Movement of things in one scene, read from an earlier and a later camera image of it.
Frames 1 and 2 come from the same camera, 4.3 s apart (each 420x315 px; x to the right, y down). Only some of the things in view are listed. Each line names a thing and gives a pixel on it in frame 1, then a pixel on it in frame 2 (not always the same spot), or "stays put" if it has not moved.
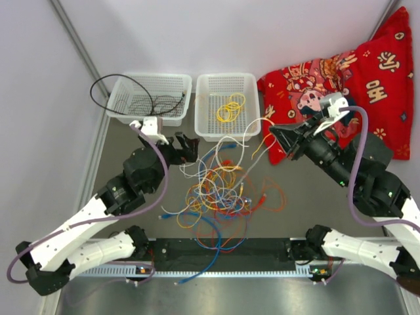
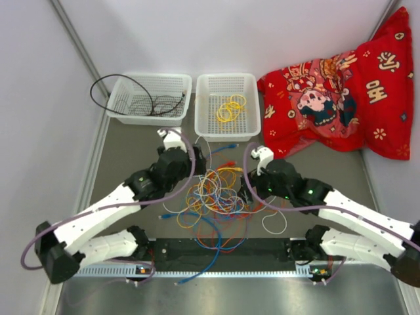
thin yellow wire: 228,112 stays put
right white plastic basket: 227,107 stays put
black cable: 98,79 stays put
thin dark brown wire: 165,111 stays put
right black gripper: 289,138 -> 245,192
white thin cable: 201,173 -> 245,212
